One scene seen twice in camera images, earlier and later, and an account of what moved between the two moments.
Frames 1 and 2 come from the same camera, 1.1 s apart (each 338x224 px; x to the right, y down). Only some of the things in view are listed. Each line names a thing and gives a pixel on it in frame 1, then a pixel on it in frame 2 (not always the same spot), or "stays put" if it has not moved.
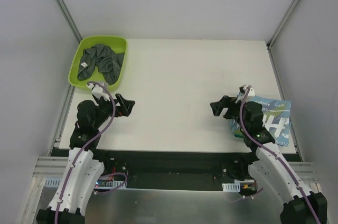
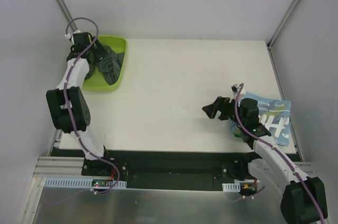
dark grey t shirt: [107, 61] stays put
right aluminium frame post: [288, 14] stays put
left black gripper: [116, 106] -> [95, 50]
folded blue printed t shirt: [277, 114] stays put
